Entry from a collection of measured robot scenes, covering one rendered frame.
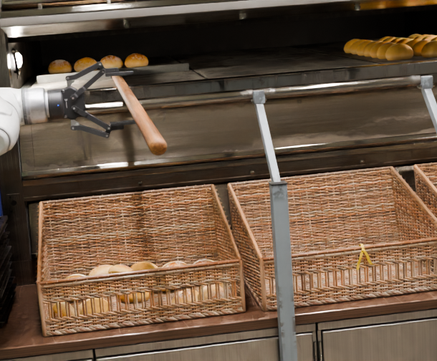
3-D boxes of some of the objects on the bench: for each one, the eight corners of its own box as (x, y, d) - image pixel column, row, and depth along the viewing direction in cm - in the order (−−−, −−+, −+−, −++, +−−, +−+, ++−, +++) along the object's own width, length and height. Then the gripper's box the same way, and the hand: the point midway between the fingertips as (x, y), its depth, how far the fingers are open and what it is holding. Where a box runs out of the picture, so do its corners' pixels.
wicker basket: (46, 285, 285) (36, 200, 279) (221, 265, 292) (215, 182, 287) (40, 339, 238) (28, 238, 232) (248, 314, 245) (242, 215, 240)
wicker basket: (230, 265, 291) (224, 182, 286) (396, 246, 299) (393, 164, 294) (261, 314, 244) (254, 215, 239) (457, 289, 252) (455, 193, 247)
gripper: (42, 55, 225) (130, 48, 228) (53, 150, 230) (138, 142, 233) (41, 56, 218) (132, 49, 221) (52, 154, 222) (140, 146, 225)
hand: (129, 97), depth 226 cm, fingers open, 12 cm apart
